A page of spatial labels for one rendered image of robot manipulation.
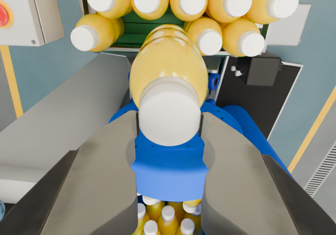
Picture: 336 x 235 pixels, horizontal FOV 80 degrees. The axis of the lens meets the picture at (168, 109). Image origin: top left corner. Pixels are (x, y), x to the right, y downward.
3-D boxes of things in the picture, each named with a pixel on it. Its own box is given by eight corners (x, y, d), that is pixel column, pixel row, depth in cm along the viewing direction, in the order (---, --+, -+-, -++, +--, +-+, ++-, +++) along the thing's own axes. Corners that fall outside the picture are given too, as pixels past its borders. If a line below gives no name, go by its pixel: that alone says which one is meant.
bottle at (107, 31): (93, 29, 52) (58, 43, 36) (105, 4, 49) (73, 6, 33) (117, 45, 54) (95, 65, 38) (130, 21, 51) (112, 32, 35)
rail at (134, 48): (93, 47, 49) (89, 50, 47) (93, 44, 49) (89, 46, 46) (256, 53, 50) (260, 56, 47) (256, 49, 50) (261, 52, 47)
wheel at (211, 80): (205, 90, 52) (212, 92, 51) (207, 74, 50) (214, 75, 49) (213, 86, 55) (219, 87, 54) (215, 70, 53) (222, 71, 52)
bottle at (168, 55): (157, 13, 28) (144, 33, 11) (201, 39, 29) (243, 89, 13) (136, 58, 31) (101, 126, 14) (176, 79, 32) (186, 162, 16)
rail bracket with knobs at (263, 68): (226, 72, 58) (237, 85, 49) (230, 46, 54) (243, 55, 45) (260, 73, 58) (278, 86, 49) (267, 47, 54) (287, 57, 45)
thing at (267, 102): (183, 192, 213) (184, 205, 200) (222, 48, 142) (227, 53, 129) (231, 197, 217) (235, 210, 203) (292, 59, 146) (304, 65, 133)
